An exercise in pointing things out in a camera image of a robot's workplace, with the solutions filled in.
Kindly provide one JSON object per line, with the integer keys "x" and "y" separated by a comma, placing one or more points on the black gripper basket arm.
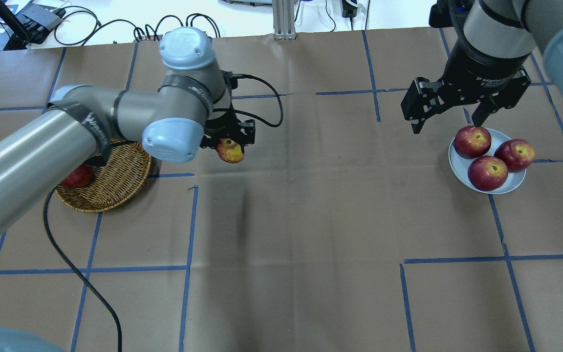
{"x": 219, "y": 125}

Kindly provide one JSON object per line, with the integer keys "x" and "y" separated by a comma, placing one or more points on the red yellow apple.
{"x": 229, "y": 151}

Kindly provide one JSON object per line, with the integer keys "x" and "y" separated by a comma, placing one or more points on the red apple on plate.
{"x": 472, "y": 142}
{"x": 517, "y": 154}
{"x": 487, "y": 173}

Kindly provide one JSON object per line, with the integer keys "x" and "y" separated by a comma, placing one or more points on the light blue plate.
{"x": 459, "y": 167}

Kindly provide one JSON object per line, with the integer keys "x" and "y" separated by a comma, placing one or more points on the wicker basket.
{"x": 111, "y": 185}

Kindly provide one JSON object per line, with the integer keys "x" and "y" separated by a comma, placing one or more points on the red apple in basket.
{"x": 81, "y": 177}

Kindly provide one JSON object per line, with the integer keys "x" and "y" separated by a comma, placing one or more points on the aluminium frame post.
{"x": 284, "y": 20}

